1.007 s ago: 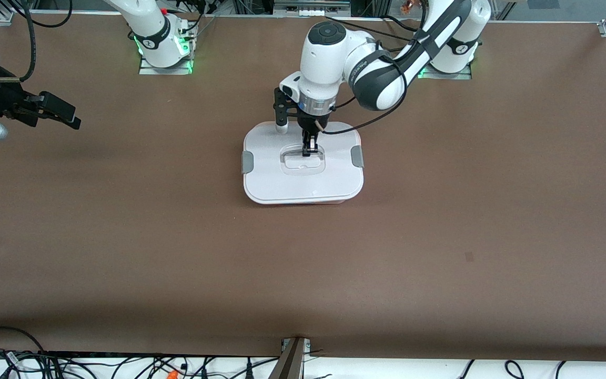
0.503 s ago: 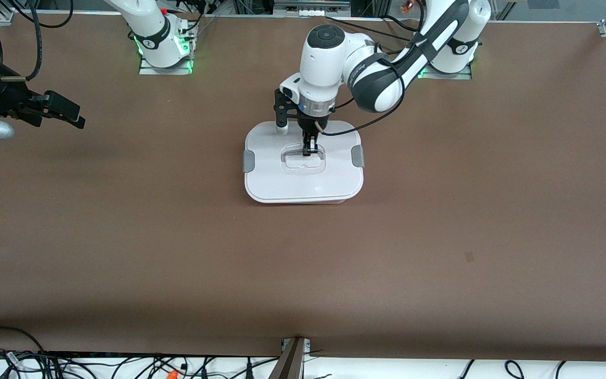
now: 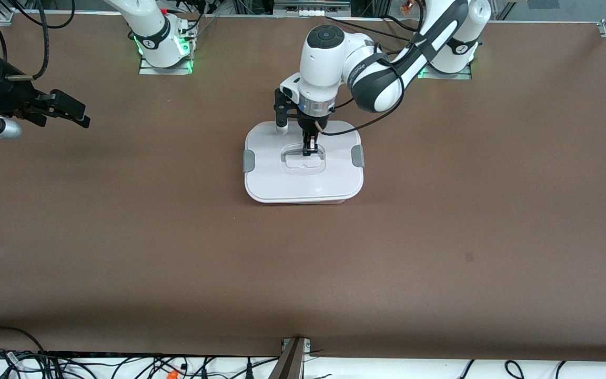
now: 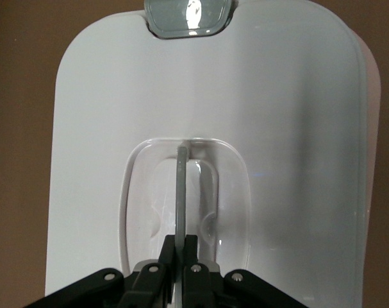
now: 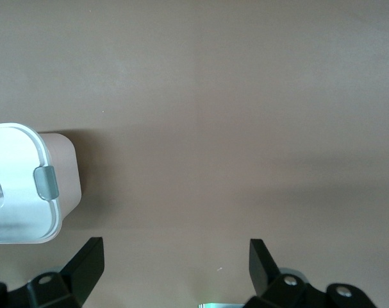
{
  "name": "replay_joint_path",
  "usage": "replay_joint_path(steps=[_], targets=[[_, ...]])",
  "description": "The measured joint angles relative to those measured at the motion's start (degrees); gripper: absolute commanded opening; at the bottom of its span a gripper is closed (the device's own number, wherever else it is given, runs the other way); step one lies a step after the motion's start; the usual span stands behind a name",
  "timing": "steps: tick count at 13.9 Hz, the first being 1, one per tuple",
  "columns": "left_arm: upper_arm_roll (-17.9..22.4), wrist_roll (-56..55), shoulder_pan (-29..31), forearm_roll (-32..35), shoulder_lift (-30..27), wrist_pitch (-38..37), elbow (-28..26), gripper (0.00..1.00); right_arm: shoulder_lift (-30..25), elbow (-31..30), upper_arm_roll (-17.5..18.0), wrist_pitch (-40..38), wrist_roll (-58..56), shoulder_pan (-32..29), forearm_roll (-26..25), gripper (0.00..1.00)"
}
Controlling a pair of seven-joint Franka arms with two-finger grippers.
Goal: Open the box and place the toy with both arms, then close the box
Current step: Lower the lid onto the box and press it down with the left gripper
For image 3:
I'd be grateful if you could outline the grey socket strip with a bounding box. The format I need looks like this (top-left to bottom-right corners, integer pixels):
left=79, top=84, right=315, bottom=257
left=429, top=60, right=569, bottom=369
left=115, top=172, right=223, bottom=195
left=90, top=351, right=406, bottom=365
left=274, top=0, right=351, bottom=16

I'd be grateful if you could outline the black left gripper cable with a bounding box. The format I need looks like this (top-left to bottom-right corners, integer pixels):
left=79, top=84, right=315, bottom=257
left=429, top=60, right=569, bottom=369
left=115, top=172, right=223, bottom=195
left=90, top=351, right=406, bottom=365
left=314, top=50, right=406, bottom=137

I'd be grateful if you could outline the black cable on table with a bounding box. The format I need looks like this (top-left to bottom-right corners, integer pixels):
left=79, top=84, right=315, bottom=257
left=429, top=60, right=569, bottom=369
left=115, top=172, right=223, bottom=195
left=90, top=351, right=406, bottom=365
left=326, top=15, right=419, bottom=42

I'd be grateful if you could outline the thin black cable loop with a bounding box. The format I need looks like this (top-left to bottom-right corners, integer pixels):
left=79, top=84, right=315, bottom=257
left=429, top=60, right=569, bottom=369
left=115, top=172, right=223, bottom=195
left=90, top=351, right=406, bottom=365
left=0, top=326, right=46, bottom=364

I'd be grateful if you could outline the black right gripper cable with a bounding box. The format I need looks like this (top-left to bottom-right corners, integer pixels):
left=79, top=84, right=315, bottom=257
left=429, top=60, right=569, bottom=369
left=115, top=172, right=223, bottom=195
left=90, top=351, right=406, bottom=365
left=6, top=0, right=51, bottom=81

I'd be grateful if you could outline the metal post with bracket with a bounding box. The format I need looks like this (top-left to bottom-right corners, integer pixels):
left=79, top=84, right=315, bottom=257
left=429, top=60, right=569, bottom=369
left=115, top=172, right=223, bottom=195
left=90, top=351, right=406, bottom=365
left=269, top=337, right=311, bottom=379

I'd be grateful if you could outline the white plastic box base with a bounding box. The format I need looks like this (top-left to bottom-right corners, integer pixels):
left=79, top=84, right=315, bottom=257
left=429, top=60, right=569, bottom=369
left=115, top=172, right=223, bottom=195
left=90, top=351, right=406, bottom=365
left=261, top=195, right=348, bottom=205

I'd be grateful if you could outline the clear plastic lid handle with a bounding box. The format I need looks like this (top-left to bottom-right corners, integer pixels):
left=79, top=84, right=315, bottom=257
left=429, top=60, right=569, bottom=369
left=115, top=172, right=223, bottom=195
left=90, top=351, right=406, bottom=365
left=281, top=146, right=327, bottom=158

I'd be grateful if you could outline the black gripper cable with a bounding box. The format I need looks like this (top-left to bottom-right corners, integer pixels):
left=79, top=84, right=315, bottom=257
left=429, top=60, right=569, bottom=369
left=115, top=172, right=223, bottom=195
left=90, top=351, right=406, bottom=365
left=6, top=0, right=51, bottom=81
left=314, top=50, right=406, bottom=137

